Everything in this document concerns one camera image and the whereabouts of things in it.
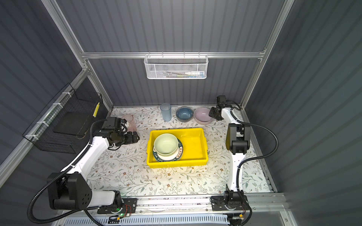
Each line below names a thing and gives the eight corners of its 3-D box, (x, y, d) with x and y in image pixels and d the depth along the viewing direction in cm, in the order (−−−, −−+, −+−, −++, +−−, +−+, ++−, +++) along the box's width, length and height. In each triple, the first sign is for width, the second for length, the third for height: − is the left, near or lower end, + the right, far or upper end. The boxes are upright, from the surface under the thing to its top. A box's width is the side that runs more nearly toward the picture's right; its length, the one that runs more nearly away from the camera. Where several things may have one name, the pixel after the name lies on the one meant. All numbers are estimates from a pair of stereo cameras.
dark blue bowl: (174, 119, 113) (173, 114, 109) (180, 109, 120) (180, 104, 116) (189, 124, 110) (189, 119, 105) (194, 113, 117) (194, 108, 113)
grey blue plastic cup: (162, 121, 113) (159, 109, 102) (162, 115, 117) (160, 102, 106) (171, 121, 113) (170, 109, 102) (172, 115, 117) (170, 102, 106)
